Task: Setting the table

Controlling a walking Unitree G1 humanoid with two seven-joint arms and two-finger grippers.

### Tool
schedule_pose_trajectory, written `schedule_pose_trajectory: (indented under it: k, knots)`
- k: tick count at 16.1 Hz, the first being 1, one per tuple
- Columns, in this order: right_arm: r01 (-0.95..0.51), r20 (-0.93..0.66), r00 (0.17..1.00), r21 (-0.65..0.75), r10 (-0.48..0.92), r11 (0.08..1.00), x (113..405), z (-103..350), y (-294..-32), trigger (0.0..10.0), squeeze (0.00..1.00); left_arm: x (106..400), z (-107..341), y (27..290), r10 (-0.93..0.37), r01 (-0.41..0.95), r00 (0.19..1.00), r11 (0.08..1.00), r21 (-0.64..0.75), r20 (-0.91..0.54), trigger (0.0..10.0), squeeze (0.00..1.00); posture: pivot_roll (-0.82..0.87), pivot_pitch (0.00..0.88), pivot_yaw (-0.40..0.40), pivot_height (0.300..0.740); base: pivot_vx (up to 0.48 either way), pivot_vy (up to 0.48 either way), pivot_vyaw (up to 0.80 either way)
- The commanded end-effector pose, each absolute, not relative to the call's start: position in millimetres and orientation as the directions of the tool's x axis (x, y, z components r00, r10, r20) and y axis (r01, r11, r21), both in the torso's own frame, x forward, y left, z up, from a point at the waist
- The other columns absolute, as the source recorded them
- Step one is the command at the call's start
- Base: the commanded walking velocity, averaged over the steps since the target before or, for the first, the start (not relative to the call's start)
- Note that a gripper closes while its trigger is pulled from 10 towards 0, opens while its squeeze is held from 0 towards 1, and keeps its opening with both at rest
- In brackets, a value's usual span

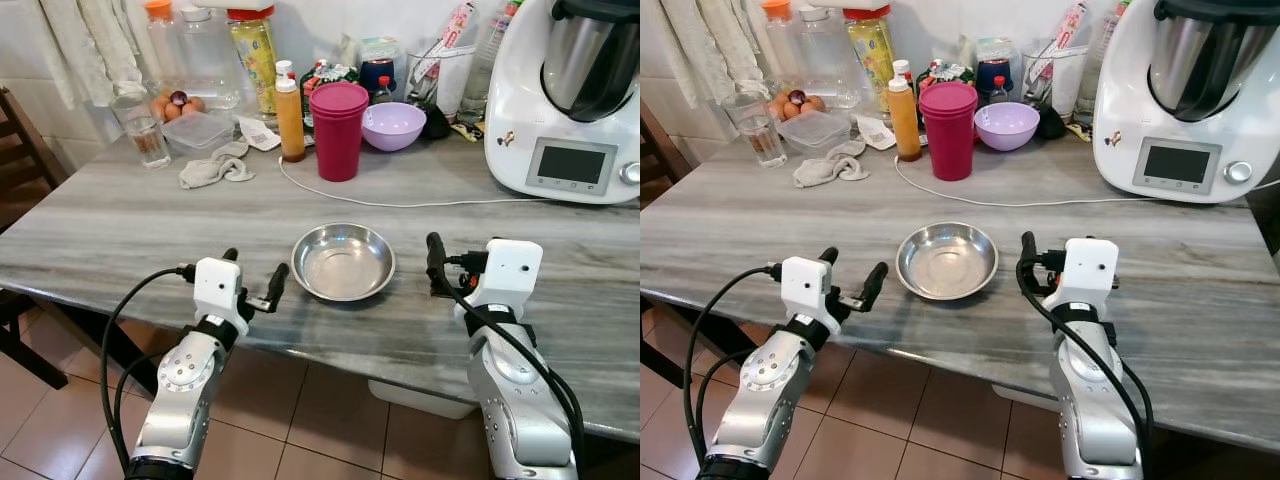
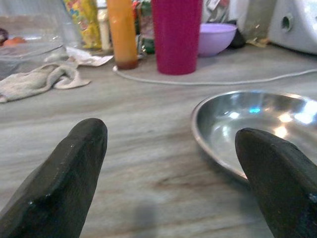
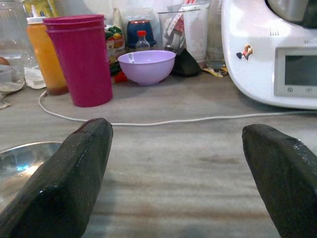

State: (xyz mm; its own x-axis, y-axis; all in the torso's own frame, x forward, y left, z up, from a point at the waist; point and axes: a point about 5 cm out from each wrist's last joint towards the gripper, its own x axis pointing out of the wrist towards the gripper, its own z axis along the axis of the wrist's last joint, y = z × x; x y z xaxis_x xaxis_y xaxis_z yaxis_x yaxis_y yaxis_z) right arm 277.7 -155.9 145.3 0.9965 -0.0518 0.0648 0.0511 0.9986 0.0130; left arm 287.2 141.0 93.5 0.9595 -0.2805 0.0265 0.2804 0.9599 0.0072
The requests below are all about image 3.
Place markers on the small red packet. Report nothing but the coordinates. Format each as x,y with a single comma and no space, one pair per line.
120,77

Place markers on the white kitchen cooking machine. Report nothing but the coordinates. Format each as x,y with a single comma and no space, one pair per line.
252,79

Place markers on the round steel plate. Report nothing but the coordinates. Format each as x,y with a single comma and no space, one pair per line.
15,161

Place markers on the white paper sachet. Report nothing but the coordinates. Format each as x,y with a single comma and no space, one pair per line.
34,78

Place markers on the large clear jar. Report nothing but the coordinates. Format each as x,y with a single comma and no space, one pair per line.
12,32

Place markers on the clear plastic container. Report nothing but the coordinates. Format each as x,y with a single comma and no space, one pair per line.
171,29

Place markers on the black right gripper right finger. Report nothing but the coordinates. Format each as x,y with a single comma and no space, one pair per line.
284,186

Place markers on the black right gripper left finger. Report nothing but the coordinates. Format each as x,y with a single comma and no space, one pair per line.
62,186

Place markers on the magenta plastic tumbler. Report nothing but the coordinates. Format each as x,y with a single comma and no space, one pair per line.
84,67

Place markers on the orange sauce squeeze bottle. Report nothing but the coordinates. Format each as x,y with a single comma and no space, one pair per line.
47,62

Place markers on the clear glass bottle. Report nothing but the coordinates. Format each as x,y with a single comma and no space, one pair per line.
215,34

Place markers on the yellow snack wrapper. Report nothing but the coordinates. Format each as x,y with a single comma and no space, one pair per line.
215,72

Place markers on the white frosted plastic cup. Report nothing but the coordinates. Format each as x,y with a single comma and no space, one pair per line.
196,32

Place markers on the small red-capped clear bottle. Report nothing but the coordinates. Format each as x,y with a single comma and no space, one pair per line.
142,43

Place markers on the clear lidded food container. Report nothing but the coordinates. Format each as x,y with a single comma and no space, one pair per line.
5,74

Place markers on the black pouch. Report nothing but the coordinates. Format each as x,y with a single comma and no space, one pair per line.
185,64

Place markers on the grey crumpled cloth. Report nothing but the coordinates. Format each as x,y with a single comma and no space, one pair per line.
11,86

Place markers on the green red food package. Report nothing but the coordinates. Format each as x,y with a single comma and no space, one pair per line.
115,47

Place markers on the dark blue jar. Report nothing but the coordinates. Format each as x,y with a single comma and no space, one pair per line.
141,27

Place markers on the lilac plastic bowl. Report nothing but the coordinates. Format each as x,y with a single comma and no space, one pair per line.
147,67

